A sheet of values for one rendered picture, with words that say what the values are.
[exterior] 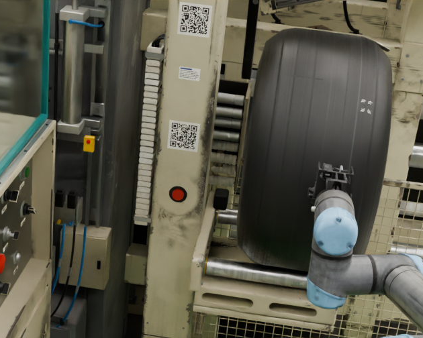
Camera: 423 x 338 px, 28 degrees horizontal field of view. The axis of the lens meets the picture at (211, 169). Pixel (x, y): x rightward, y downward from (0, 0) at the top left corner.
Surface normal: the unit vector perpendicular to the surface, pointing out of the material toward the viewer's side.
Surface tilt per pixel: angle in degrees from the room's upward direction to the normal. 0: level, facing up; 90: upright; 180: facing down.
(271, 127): 61
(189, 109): 90
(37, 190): 90
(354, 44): 7
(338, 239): 84
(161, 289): 90
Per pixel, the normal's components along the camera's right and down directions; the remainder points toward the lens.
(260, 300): -0.11, 0.40
